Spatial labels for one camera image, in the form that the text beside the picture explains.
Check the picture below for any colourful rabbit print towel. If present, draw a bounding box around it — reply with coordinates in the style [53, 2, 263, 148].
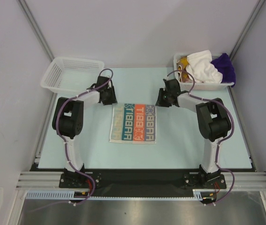
[109, 103, 157, 144]

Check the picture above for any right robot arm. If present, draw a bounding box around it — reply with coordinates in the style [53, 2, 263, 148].
[156, 79, 233, 188]

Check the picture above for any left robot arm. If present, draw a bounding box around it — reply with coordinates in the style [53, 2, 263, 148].
[52, 75, 117, 188]

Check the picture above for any white basket with towels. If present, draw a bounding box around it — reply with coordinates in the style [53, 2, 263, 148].
[173, 52, 232, 91]

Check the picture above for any yellow patterned towel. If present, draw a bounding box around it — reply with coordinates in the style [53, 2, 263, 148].
[176, 57, 193, 83]

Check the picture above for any white towel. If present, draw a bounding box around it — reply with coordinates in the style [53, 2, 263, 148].
[185, 50, 223, 83]

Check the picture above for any empty white plastic basket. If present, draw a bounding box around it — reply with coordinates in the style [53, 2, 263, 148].
[40, 57, 105, 96]

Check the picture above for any purple towel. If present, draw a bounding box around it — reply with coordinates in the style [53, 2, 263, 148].
[211, 53, 236, 87]

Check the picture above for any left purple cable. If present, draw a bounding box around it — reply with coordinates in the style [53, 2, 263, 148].
[28, 68, 114, 211]

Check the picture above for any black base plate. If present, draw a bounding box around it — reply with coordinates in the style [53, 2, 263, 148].
[30, 164, 255, 196]

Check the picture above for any left aluminium corner post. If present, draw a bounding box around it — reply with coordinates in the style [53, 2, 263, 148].
[16, 0, 54, 61]

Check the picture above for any aluminium corner post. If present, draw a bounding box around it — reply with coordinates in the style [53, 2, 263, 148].
[229, 0, 266, 62]
[16, 0, 54, 61]

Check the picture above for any grey cable duct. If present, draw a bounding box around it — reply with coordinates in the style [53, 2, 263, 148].
[26, 190, 217, 202]

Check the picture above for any right aluminium corner post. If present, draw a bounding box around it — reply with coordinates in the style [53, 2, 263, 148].
[229, 0, 266, 62]

